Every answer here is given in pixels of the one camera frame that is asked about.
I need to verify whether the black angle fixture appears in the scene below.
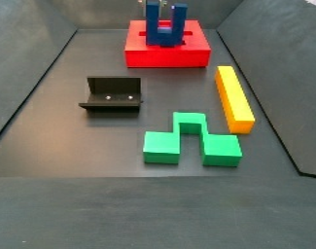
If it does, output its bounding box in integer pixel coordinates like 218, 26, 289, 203
78, 76, 142, 111

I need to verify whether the red puzzle base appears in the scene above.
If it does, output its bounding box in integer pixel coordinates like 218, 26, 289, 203
124, 20, 210, 68

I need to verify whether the green zigzag block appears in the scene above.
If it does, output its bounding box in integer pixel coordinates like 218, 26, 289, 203
142, 112, 244, 167

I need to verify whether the blue U-shaped block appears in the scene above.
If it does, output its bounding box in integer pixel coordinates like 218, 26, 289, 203
146, 2, 188, 47

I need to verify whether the yellow long bar block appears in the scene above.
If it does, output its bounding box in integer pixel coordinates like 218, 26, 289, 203
214, 66, 255, 134

